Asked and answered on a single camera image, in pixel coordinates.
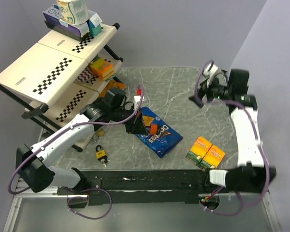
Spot purple tissue box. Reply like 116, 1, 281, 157
43, 7, 89, 38

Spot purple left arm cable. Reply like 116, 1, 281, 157
7, 84, 145, 195

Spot yellow padlock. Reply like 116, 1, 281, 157
95, 145, 106, 160

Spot right yellow sponge pack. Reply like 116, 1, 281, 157
199, 145, 225, 171

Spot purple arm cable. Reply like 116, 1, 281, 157
7, 84, 145, 195
194, 59, 271, 216

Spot orange sponge pack on shelf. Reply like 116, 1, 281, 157
89, 58, 115, 81

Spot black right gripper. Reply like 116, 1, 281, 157
188, 74, 232, 109

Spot left yellow sponge pack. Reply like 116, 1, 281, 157
185, 136, 212, 166

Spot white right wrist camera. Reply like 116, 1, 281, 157
203, 61, 219, 82

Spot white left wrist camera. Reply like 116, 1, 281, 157
133, 88, 149, 110

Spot yellow padlock keys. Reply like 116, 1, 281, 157
100, 158, 108, 167

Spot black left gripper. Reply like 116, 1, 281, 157
110, 105, 148, 136

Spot orange snack bag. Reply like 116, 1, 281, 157
99, 80, 127, 97

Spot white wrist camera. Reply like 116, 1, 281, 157
203, 61, 219, 82
133, 88, 149, 110

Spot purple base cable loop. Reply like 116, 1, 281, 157
67, 188, 114, 220

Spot beige checkered shelf rack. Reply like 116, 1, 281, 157
0, 23, 123, 133

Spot yellow sponge pack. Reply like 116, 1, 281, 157
185, 136, 212, 166
199, 145, 225, 171

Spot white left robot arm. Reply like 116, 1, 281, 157
16, 88, 148, 194

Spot orange padlock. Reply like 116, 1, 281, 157
149, 124, 160, 135

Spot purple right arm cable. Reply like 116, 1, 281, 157
194, 59, 271, 216

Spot brass padlock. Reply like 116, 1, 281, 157
93, 130, 104, 143

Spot blue Doritos chip bag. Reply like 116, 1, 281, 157
136, 107, 183, 158

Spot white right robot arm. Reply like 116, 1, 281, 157
189, 64, 276, 195

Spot purple zigzag cloth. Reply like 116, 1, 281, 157
75, 67, 93, 83

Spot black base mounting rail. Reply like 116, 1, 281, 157
57, 169, 224, 208

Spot teal small box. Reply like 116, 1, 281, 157
87, 12, 102, 37

